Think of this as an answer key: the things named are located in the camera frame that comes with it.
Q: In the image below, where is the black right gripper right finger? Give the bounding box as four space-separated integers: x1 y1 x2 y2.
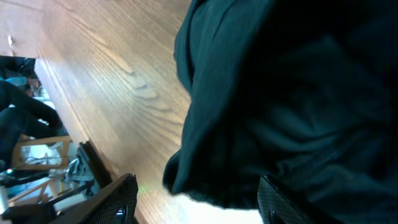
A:
257 175 341 224

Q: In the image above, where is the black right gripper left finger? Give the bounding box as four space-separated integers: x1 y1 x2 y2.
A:
52 174 138 224

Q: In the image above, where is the black t-shirt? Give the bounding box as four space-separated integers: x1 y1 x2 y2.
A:
162 0 397 223

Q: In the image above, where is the seated person in black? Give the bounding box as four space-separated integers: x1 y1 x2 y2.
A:
1 56 68 172

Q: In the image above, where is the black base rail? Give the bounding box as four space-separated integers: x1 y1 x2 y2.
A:
65 141 113 197

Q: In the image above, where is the wooden chair frame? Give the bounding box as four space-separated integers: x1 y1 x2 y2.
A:
1 136 72 207

